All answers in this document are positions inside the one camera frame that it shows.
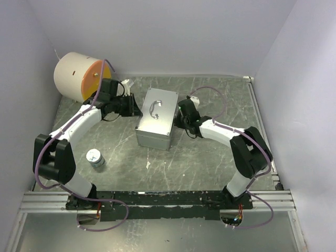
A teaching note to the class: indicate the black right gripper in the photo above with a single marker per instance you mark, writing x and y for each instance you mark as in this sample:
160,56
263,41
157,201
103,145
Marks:
177,122

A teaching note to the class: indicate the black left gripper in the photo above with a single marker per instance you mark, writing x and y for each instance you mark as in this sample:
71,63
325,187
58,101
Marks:
133,110

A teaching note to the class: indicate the grey metal case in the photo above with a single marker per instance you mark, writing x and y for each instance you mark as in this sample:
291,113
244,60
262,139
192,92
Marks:
154,128

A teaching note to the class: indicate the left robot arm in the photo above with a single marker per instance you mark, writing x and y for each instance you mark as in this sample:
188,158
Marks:
53,153

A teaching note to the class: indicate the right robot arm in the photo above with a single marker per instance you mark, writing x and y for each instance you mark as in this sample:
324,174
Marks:
251,154

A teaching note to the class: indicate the white cylinder with orange face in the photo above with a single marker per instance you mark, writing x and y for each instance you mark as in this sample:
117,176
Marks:
77,76

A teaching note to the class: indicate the white round jar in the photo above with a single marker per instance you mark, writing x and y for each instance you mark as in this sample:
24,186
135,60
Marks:
95,158

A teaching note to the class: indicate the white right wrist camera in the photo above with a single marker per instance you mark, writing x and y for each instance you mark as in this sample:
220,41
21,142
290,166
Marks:
195,100

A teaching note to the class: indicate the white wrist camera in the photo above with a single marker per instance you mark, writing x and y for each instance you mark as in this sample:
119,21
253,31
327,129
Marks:
195,100
127,84

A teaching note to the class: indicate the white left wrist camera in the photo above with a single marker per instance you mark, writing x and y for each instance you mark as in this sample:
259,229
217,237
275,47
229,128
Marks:
127,84

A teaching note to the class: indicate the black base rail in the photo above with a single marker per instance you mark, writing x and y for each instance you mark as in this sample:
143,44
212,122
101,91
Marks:
163,204

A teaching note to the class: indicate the aluminium frame rail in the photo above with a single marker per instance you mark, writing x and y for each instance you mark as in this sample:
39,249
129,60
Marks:
55,202

